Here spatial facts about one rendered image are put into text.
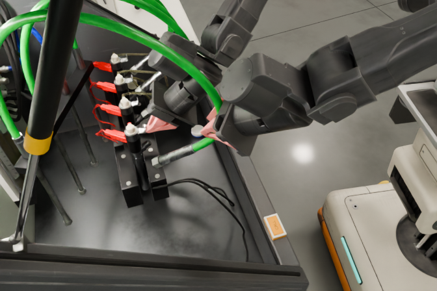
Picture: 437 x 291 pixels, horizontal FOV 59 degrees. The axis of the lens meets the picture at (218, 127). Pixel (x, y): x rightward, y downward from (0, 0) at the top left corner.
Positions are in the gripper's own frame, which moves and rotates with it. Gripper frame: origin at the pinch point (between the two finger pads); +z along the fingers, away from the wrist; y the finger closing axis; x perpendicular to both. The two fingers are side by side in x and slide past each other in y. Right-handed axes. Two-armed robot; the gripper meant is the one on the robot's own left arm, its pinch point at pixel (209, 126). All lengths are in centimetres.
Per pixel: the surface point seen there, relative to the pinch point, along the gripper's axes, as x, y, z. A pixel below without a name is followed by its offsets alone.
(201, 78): -8.8, -1.0, -7.6
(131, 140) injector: -3.0, 2.1, 21.1
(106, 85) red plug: -10.0, -10.8, 34.4
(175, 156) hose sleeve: 0.9, 4.6, 8.0
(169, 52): -14.9, -0.8, -7.6
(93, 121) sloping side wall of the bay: -1, -11, 61
